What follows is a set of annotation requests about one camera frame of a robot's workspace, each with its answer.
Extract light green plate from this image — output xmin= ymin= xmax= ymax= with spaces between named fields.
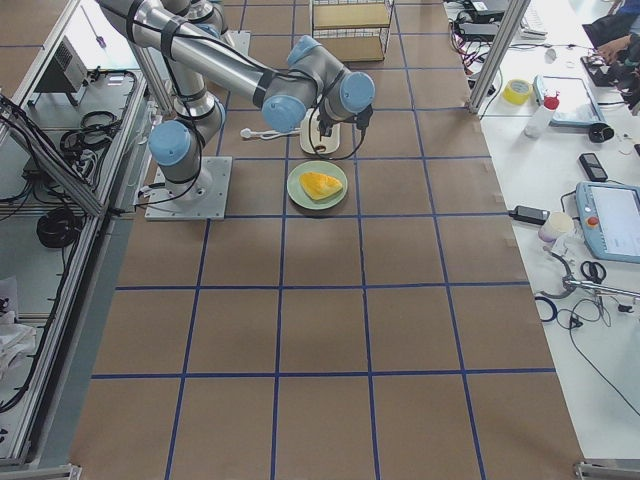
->
xmin=287 ymin=161 xmax=348 ymax=210

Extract near blue teach pendant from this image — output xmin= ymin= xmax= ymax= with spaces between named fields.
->
xmin=575 ymin=182 xmax=639 ymax=264

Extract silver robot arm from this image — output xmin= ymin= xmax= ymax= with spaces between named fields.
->
xmin=161 ymin=0 xmax=235 ymax=47
xmin=99 ymin=1 xmax=375 ymax=201

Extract wire basket with wooden shelf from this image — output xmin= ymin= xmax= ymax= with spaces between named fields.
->
xmin=309 ymin=0 xmax=394 ymax=62

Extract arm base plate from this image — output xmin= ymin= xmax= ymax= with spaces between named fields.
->
xmin=144 ymin=156 xmax=233 ymax=221
xmin=221 ymin=29 xmax=251 ymax=56

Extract blue tape roll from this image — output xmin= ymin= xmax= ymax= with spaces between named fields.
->
xmin=534 ymin=295 xmax=558 ymax=323

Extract black power adapter brick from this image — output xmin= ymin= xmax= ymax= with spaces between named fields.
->
xmin=508 ymin=205 xmax=550 ymax=225

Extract aluminium frame post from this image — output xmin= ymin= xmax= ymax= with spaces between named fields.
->
xmin=467 ymin=0 xmax=530 ymax=113

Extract yellow bread piece on plate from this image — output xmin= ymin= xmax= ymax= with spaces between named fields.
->
xmin=299 ymin=171 xmax=343 ymax=201

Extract white paper cup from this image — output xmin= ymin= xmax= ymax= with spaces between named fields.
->
xmin=540 ymin=212 xmax=574 ymax=242

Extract black phone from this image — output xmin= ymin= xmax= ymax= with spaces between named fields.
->
xmin=578 ymin=153 xmax=608 ymax=183

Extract red-capped white bottle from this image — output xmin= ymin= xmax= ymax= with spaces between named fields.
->
xmin=523 ymin=92 xmax=560 ymax=139

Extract yellow tape roll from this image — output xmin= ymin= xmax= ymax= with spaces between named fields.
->
xmin=502 ymin=79 xmax=533 ymax=105

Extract white toaster power cable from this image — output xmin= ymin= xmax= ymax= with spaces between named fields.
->
xmin=240 ymin=127 xmax=302 ymax=142

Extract black scissors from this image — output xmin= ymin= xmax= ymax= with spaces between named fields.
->
xmin=580 ymin=260 xmax=607 ymax=284

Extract blue teach pendant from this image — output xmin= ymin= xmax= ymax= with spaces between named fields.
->
xmin=533 ymin=75 xmax=605 ymax=127
xmin=575 ymin=182 xmax=639 ymax=264

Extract white two-slot toaster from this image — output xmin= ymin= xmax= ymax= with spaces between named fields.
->
xmin=299 ymin=109 xmax=341 ymax=155

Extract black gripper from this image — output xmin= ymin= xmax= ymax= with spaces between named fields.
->
xmin=316 ymin=111 xmax=334 ymax=141

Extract far blue teach pendant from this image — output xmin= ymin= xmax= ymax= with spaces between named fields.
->
xmin=533 ymin=75 xmax=605 ymax=127

